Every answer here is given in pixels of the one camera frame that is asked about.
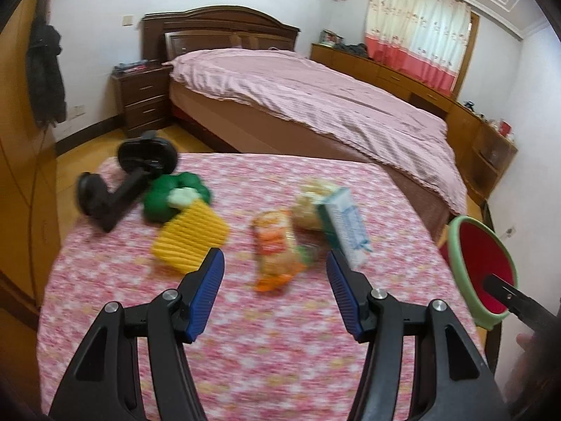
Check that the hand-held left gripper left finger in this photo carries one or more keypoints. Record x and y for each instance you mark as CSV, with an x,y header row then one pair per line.
x,y
204,298

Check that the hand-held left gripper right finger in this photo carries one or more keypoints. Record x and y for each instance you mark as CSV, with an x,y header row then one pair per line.
x,y
346,298

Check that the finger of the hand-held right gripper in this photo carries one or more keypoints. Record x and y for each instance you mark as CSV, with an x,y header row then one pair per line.
x,y
521,305

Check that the red bucket with green rim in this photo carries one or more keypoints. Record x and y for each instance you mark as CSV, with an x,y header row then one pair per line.
x,y
482,267

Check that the yellow foam fruit net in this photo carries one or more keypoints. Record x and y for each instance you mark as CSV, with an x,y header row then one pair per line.
x,y
188,237

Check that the blue white carton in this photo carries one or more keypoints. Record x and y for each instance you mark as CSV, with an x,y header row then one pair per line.
x,y
346,228

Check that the orange snack packet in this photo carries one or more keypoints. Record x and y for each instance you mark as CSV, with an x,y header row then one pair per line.
x,y
276,245

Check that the beige bag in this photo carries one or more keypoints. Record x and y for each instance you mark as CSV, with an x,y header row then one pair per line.
x,y
307,206

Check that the person's right hand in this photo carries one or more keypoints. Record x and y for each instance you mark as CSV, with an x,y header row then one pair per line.
x,y
523,343

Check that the pink floral tablecloth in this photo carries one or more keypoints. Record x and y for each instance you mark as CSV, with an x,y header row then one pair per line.
x,y
271,359

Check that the green plush toy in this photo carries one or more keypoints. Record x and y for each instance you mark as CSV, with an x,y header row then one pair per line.
x,y
160,201

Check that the black phone holder stand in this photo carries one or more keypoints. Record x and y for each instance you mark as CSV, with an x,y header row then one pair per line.
x,y
127,188

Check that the small clear jar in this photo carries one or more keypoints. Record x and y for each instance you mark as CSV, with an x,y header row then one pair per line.
x,y
493,153

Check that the small red cup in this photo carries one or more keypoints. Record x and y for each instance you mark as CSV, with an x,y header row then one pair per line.
x,y
505,128

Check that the pink checked bed blanket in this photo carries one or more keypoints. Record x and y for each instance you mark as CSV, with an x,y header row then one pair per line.
x,y
315,101

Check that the small black gadget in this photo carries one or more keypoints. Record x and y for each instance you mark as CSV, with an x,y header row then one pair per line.
x,y
470,105

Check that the dark wooden nightstand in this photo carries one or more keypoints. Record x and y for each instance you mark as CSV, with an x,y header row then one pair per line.
x,y
140,101

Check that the long low wooden cabinet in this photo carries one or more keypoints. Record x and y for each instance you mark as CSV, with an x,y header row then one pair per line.
x,y
394,74

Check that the yellow wooden wardrobe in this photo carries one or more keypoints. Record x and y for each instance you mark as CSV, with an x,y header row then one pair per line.
x,y
17,162

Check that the small dark clutter pile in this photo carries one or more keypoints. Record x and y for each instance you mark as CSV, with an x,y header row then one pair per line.
x,y
129,68

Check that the dark clothes pile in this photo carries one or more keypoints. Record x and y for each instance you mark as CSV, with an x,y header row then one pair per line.
x,y
350,50

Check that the small framed pictures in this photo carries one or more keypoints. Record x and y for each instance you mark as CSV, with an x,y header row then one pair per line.
x,y
331,38

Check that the dark wooden bed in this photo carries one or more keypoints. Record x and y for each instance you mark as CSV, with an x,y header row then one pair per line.
x,y
210,24

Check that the black hanging jacket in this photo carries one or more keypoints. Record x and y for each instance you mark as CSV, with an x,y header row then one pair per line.
x,y
44,74

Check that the white and red curtain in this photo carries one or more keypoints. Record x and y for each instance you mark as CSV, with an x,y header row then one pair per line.
x,y
416,30

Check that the white wall socket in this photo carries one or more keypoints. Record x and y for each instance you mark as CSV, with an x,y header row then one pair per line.
x,y
77,111

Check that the wooden window frame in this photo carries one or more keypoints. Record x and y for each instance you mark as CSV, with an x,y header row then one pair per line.
x,y
469,52

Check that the white wall switch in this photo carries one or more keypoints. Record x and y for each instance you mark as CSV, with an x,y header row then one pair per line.
x,y
127,19

